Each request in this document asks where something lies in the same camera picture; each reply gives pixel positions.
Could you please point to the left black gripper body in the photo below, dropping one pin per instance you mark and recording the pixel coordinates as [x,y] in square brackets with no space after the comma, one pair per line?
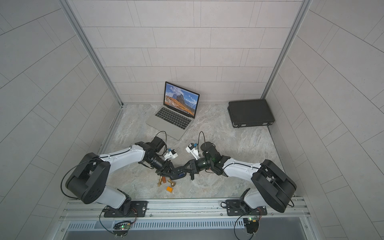
[167,168]

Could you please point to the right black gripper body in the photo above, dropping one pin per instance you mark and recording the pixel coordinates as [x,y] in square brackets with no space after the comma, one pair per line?
[198,166]

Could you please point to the black wireless mouse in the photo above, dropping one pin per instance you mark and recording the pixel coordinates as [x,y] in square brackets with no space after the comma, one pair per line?
[181,175]

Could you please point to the silver laptop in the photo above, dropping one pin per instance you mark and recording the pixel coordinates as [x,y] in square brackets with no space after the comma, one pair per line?
[178,111]

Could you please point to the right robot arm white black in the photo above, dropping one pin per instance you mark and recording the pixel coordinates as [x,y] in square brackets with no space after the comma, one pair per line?
[273,187]

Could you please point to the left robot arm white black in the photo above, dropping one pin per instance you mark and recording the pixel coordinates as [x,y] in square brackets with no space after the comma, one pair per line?
[91,179]

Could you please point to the small gold chess pawn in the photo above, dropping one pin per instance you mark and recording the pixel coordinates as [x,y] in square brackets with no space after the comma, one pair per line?
[172,183]

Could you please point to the tall gold chess piece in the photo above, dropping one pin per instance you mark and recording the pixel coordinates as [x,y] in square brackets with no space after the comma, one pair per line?
[162,180]

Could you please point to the orange wooden cube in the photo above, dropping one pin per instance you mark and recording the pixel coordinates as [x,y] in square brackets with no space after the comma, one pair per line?
[169,189]

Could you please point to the black flat case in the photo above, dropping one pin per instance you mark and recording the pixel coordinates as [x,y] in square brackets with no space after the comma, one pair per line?
[250,113]

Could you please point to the left green circuit board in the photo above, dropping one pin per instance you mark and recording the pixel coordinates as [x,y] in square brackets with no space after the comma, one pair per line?
[121,229]

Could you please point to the green circuit board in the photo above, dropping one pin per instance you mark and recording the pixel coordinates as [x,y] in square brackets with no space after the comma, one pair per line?
[251,225]
[121,229]

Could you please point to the right green circuit board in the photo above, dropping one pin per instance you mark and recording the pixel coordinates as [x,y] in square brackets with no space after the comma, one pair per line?
[251,225]

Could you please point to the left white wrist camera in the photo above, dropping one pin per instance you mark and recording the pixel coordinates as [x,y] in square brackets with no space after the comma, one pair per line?
[170,154]

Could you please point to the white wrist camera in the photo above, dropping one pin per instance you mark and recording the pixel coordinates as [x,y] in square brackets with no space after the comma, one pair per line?
[170,154]
[193,149]

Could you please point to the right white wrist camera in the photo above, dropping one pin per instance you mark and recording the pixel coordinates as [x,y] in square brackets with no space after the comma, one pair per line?
[193,149]

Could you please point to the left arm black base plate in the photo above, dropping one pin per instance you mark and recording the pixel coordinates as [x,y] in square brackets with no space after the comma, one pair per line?
[129,209]

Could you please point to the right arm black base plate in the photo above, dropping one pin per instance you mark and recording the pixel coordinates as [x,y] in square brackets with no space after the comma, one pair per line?
[239,207]

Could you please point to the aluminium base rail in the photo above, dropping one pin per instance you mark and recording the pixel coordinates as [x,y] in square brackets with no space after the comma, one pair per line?
[181,219]

